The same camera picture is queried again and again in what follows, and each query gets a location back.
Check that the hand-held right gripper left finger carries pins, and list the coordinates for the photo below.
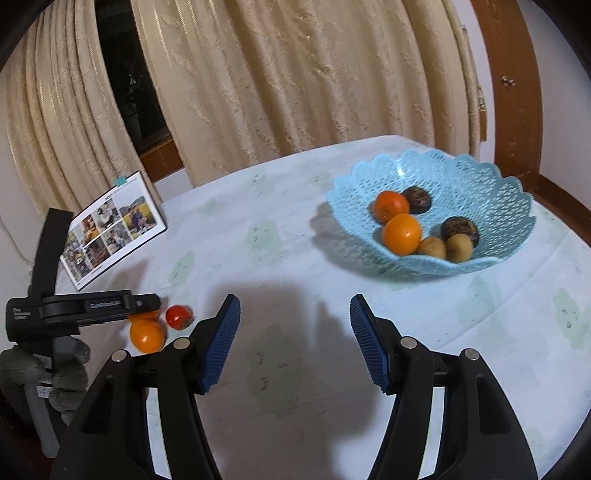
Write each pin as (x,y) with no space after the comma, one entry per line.
(221,344)

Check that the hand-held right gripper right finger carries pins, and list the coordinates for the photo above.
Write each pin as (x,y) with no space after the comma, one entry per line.
(369,344)

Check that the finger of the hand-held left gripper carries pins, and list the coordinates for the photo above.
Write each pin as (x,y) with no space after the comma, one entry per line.
(143,304)

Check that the small orange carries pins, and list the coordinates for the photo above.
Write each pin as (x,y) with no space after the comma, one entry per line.
(147,317)
(391,206)

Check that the large orange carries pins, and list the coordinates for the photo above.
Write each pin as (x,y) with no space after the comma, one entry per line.
(147,335)
(401,234)

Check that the red tomato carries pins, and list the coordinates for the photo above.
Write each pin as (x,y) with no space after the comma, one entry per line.
(179,317)

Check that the small olive-brown fruit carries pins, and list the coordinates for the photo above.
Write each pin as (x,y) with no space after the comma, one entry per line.
(432,248)
(460,248)

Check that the dark brown round fruit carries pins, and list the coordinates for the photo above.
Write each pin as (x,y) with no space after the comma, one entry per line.
(419,198)
(458,227)

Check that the light blue lace plastic basket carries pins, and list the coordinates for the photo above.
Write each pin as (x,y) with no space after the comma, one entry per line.
(485,203)

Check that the person's left hand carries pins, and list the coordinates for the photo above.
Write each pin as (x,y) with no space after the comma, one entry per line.
(69,376)

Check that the photo collage board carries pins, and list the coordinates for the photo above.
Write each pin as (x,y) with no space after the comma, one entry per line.
(115,230)

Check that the white printed tablecloth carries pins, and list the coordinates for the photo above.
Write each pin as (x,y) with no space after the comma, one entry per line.
(286,249)

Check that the teal binder clip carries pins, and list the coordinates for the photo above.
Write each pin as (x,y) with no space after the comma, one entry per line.
(121,181)

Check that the cream textured curtain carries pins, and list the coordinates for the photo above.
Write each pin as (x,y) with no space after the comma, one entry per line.
(60,115)
(300,78)

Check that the dark window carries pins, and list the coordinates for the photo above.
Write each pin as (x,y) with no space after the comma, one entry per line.
(131,87)

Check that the brown wooden door frame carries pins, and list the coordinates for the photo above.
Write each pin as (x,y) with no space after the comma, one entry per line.
(517,120)

